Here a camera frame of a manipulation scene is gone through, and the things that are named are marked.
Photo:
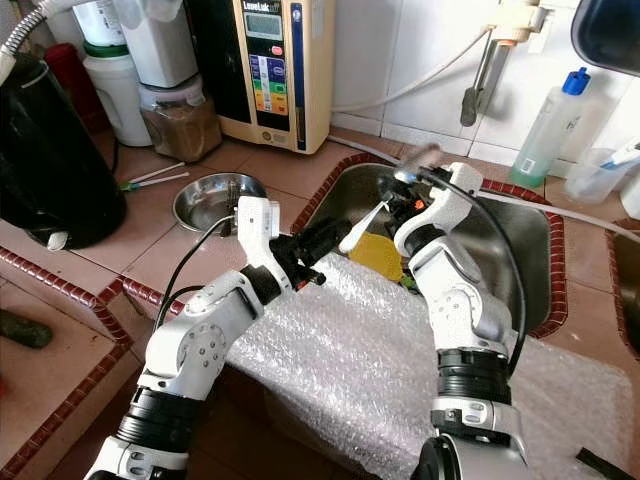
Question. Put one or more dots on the grey metal utensil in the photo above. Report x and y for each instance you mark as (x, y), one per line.
(422, 158)

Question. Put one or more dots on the white toothbrush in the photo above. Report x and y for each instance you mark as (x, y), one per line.
(363, 227)

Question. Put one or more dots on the yellow plastic cup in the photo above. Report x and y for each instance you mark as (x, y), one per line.
(378, 260)

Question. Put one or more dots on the small steel bowl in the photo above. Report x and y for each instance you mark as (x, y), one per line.
(210, 205)

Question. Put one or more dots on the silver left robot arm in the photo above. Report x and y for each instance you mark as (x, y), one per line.
(200, 345)

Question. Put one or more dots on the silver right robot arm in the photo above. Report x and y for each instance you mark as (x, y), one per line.
(470, 310)

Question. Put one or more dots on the steel sink basin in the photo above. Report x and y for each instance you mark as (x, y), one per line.
(630, 290)
(335, 185)

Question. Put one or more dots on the clear bubble wrap sheet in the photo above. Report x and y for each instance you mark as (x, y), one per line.
(330, 370)

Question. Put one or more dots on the thin white tube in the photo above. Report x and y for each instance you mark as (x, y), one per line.
(420, 78)

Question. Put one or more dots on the clear bottle blue cap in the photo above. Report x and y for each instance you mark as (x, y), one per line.
(550, 125)

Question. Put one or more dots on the glass jar brown contents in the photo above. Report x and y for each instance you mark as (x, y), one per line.
(182, 125)

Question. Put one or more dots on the beige water ionizer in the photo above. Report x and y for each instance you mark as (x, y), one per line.
(265, 70)

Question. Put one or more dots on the clear plastic cup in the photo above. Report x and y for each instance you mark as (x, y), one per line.
(595, 178)

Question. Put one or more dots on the black electric kettle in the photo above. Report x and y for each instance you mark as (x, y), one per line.
(60, 165)

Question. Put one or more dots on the black hanging pan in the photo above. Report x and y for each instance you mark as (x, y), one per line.
(610, 35)

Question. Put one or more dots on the dark green cucumber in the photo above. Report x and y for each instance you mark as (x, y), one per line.
(25, 330)

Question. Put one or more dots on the red plastic container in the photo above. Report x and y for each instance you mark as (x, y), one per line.
(72, 80)

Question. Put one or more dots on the black knife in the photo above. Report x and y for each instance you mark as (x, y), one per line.
(605, 463)

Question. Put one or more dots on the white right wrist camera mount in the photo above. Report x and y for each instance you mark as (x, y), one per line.
(445, 210)

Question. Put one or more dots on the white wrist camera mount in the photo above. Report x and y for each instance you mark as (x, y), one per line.
(258, 225)
(445, 210)

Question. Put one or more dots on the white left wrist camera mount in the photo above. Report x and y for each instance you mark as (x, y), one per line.
(258, 225)

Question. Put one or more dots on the grey wall spout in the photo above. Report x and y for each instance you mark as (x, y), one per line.
(488, 65)

